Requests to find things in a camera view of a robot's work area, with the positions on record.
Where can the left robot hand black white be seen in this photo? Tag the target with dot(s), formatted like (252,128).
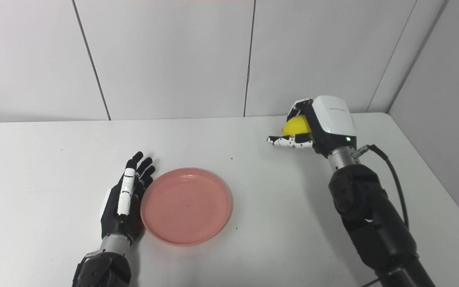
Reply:
(120,217)

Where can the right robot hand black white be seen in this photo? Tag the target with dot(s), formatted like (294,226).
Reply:
(335,119)

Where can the yellow lemon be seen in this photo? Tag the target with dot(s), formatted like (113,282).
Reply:
(296,126)

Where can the pink round plate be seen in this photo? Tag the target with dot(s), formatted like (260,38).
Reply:
(185,207)

